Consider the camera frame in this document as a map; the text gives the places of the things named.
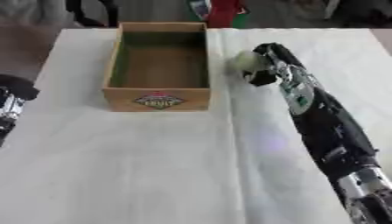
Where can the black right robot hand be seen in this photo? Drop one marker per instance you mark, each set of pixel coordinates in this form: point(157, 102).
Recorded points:
point(278, 54)

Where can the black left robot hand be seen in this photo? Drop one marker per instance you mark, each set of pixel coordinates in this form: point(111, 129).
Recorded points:
point(18, 87)

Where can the pale green ball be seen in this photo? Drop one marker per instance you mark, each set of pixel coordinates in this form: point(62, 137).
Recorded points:
point(246, 61)

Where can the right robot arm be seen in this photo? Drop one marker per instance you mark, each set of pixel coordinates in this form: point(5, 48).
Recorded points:
point(331, 128)

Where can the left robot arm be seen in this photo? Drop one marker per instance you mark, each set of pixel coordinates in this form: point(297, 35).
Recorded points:
point(9, 112)

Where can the tan cardboard box green inside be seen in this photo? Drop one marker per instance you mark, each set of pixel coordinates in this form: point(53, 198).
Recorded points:
point(158, 99)

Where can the red bag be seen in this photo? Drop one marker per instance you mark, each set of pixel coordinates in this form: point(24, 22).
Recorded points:
point(223, 13)

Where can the black bag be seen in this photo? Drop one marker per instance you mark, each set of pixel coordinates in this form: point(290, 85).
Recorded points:
point(365, 13)

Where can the black chair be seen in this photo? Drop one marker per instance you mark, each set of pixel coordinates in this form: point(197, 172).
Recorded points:
point(86, 16)

